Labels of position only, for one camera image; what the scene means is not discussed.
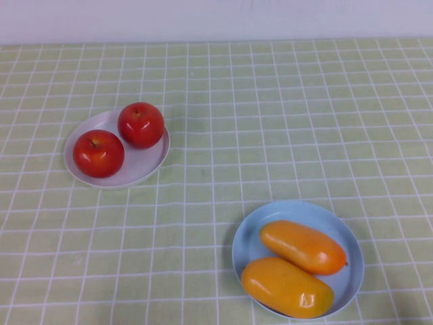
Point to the red apple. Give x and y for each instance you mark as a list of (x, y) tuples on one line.
[(140, 125), (98, 154)]

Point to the deep orange mango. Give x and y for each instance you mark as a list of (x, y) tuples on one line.
[(304, 247)]

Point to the yellow-orange mango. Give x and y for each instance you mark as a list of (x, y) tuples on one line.
[(284, 287)]

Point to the white plate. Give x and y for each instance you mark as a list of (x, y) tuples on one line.
[(142, 162)]

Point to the light blue plate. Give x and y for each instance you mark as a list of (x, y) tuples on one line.
[(352, 277)]

